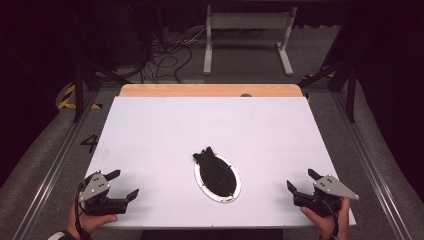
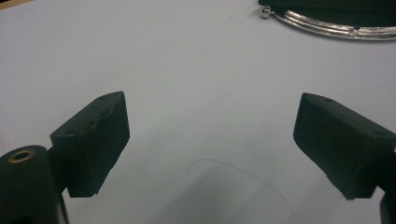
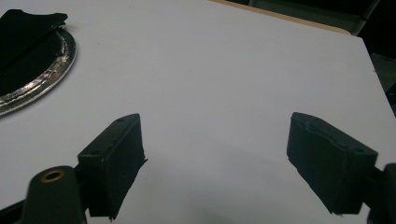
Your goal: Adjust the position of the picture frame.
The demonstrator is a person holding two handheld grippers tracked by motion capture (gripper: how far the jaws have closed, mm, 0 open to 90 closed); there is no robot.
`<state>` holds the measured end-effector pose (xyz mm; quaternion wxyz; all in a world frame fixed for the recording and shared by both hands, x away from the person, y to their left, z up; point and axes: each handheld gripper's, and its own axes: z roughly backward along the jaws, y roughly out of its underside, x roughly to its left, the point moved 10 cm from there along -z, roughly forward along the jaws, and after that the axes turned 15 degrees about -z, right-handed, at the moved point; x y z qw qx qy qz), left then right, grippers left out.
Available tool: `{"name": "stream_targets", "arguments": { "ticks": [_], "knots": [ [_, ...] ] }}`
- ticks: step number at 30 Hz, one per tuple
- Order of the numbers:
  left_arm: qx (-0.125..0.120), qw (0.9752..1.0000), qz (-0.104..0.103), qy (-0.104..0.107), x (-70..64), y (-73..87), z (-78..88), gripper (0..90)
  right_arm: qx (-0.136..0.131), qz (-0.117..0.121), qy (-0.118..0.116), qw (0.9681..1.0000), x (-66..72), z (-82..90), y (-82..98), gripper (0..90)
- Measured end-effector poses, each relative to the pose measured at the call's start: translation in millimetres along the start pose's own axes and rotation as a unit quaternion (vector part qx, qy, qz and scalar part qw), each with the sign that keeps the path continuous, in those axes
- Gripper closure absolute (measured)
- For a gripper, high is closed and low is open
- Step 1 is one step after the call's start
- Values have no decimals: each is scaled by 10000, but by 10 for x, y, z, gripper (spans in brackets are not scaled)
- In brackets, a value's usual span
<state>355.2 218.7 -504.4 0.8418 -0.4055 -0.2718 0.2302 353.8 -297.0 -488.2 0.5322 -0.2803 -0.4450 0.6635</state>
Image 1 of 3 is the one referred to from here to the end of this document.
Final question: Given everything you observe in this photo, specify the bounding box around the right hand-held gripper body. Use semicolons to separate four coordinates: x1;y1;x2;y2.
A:
293;174;360;218

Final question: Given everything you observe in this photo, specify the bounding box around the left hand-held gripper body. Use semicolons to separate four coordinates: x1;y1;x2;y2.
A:
78;170;130;216

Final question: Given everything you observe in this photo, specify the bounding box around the oval silver metal plate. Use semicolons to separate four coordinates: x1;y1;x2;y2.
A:
193;153;242;204

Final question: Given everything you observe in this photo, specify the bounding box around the black sock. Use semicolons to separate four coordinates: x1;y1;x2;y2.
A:
192;146;237;198

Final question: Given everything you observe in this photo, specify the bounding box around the person's left hand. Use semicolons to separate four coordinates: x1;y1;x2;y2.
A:
66;196;119;239

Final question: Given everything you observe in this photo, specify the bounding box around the person's right hand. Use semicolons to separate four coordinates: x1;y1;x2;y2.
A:
299;197;352;240

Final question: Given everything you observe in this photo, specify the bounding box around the white table board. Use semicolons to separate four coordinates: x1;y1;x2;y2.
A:
84;96;357;230

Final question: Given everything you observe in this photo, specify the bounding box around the yellow black floor tape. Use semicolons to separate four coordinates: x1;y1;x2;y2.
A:
57;84;103;111

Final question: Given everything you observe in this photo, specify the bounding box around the black metal stand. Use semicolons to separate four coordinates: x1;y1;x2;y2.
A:
68;8;133;123
298;59;359;124

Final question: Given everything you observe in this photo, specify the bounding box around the wooden table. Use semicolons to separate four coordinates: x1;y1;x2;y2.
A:
119;83;304;98

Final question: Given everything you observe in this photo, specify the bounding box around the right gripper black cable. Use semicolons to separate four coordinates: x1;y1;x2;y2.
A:
314;195;342;240

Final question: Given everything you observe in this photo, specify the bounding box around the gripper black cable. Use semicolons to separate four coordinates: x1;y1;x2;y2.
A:
73;181;88;240
314;195;342;240

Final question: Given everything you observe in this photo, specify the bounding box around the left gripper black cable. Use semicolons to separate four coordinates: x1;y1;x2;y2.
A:
73;181;88;240

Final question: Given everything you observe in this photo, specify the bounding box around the aluminium floor rail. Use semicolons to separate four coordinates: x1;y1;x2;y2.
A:
329;89;414;240
11;87;101;240

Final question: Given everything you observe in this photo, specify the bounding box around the tangle of black floor cables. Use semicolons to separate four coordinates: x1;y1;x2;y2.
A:
138;28;208;85

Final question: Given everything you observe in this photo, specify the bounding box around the white metal stand frame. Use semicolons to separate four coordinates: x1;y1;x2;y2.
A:
203;5;298;77

